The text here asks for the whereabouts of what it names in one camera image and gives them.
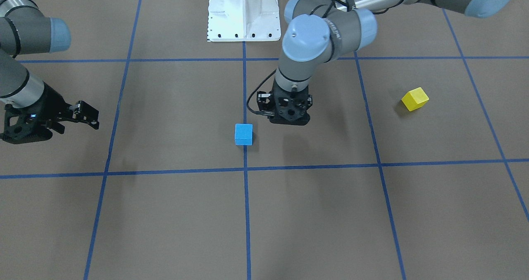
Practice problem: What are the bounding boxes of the yellow wooden block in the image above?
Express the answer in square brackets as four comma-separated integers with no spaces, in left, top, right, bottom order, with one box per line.
[401,87,429,112]

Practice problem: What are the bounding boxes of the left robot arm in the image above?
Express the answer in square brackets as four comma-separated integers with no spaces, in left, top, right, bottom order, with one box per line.
[246,0,510,126]

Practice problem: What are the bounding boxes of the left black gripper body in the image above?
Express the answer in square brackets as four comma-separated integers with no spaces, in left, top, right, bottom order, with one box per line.
[257,84,312,126]

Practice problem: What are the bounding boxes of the blue wooden block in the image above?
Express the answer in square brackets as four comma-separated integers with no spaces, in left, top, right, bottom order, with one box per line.
[234,123,253,146]

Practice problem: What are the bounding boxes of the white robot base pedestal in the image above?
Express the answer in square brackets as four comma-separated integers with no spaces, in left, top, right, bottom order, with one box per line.
[207,0,281,42]

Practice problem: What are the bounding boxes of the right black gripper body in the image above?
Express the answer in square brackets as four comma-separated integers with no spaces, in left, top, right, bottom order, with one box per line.
[1,84,100,144]

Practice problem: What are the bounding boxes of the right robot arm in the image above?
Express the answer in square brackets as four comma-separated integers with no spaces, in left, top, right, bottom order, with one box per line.
[0,0,100,144]

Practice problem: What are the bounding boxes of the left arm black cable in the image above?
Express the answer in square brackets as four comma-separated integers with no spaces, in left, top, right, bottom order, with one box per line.
[247,0,405,117]

